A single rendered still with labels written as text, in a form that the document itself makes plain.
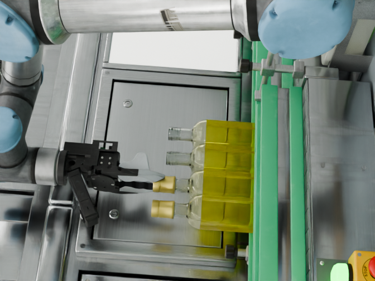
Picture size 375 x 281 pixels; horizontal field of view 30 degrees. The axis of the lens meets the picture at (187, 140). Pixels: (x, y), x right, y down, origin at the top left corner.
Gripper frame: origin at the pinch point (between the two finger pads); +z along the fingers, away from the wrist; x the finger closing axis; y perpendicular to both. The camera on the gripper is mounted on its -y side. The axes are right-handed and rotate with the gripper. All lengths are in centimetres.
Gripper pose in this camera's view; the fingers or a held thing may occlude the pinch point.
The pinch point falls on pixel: (157, 184)
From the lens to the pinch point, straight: 141.4
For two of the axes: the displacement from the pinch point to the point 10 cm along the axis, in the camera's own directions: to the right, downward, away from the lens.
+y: 0.6, -8.7, 4.9
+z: 10.0, 0.7, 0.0
